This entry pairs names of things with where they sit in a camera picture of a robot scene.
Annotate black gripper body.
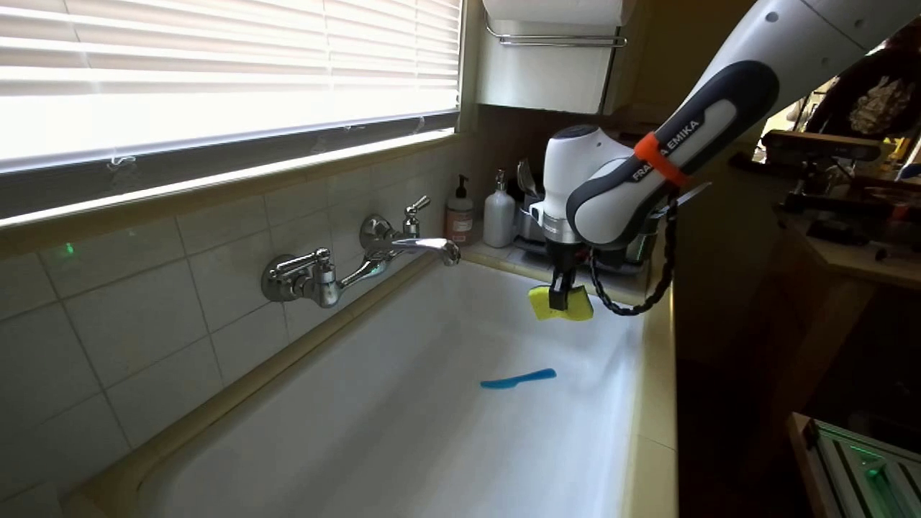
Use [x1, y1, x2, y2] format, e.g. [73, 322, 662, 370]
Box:
[544, 238, 589, 289]

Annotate yellow green scrub sponge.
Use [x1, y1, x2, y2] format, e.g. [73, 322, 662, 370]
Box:
[527, 282, 599, 324]

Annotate white sink basin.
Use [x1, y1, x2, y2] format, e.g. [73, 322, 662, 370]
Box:
[131, 256, 648, 518]

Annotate grey metal dish rack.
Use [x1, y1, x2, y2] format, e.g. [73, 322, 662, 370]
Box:
[512, 176, 668, 282]

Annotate white soap pump bottle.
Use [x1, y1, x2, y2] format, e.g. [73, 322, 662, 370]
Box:
[481, 168, 520, 249]

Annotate blue plastic knife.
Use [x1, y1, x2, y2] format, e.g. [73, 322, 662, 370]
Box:
[476, 364, 557, 392]

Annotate brown soap pump bottle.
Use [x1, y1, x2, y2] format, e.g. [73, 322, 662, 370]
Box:
[442, 173, 476, 246]

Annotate grey utensil blade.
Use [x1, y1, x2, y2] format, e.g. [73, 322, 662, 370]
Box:
[669, 179, 714, 216]

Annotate wooden table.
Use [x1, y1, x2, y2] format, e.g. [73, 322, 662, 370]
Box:
[773, 196, 921, 294]

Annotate box with green light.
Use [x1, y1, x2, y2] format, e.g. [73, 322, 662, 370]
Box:
[784, 407, 921, 518]

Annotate white window blinds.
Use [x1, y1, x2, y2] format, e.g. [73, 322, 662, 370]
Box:
[0, 0, 463, 179]

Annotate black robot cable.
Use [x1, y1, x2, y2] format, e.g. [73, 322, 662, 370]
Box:
[584, 190, 682, 320]

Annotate white wall cabinet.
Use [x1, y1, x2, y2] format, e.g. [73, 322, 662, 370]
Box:
[474, 0, 626, 118]

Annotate chrome wall faucet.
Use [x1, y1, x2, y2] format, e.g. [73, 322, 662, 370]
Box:
[258, 192, 463, 309]

